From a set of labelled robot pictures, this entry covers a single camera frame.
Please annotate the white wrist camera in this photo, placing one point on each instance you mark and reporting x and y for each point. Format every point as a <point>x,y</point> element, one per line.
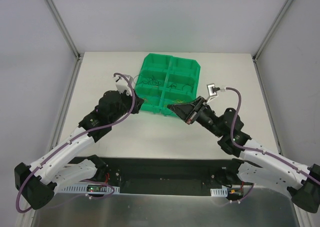
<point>123,84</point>
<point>212,92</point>

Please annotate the left white cable duct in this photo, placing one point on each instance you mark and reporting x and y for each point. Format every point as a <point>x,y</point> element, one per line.
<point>86,188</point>

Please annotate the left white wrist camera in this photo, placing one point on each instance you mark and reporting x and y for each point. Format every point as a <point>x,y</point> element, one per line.
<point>123,84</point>

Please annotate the aluminium frame post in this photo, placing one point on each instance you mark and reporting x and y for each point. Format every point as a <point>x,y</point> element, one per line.
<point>62,28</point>
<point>272,29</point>

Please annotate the right white cable duct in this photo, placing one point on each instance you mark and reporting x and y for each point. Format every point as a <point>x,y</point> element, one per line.
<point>219,192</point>

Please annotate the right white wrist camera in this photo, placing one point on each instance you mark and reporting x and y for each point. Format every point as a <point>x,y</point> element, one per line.
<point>212,92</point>

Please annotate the left aluminium frame post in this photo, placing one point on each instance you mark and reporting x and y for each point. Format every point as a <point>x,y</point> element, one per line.
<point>62,28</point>

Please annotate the white cable duct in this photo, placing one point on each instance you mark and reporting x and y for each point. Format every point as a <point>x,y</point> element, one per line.
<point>219,192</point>
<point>86,188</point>

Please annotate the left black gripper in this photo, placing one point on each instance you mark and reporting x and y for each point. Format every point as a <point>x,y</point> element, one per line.
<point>133,102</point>

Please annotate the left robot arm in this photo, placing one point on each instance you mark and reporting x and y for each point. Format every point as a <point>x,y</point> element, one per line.
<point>40,181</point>

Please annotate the green six-compartment bin tray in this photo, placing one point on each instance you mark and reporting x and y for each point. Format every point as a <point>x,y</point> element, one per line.
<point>166,79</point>

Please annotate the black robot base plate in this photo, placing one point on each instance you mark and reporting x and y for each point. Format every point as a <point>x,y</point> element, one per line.
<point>176,177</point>

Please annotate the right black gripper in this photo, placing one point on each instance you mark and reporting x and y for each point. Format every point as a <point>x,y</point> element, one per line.
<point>195,111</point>

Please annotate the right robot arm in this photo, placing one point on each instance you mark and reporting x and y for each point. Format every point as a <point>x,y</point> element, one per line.
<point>252,162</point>

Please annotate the right aluminium frame post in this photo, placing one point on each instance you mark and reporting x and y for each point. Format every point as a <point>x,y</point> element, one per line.
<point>272,29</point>

